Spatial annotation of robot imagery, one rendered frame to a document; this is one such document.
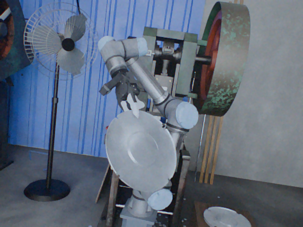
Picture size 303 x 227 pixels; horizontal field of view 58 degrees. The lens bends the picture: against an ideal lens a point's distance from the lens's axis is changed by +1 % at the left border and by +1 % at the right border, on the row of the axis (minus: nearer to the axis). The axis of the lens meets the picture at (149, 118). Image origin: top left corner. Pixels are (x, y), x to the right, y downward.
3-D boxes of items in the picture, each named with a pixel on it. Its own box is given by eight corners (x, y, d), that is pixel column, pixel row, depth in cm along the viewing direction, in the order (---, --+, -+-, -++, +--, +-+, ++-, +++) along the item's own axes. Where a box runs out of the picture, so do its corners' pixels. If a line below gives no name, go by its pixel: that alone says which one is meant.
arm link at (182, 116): (155, 198, 145) (186, 101, 138) (169, 213, 132) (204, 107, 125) (136, 197, 139) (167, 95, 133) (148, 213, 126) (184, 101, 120)
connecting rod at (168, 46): (171, 86, 199) (178, 39, 192) (154, 84, 199) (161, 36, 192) (169, 84, 220) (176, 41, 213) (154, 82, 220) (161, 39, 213)
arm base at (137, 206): (151, 220, 141) (154, 202, 139) (123, 213, 143) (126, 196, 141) (155, 205, 156) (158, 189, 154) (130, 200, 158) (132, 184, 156)
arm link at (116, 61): (112, 55, 101) (101, 68, 106) (116, 65, 99) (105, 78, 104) (127, 57, 106) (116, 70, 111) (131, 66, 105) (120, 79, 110)
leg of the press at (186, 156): (184, 242, 199) (206, 124, 182) (168, 240, 199) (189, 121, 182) (175, 187, 290) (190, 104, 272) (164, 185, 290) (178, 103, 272)
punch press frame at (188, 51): (172, 215, 203) (205, 30, 177) (115, 207, 203) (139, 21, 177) (168, 173, 281) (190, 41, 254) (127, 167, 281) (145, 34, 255)
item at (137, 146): (186, 155, 104) (188, 154, 104) (147, 211, 85) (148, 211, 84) (139, 97, 102) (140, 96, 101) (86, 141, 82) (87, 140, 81)
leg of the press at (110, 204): (111, 231, 199) (128, 112, 182) (96, 230, 199) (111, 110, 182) (126, 179, 290) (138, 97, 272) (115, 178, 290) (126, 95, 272)
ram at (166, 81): (168, 115, 201) (174, 75, 195) (148, 112, 201) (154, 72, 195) (167, 111, 218) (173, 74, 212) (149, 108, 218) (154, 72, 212)
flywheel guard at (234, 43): (233, 127, 173) (263, -10, 157) (189, 121, 173) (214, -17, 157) (205, 104, 274) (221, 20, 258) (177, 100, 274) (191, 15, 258)
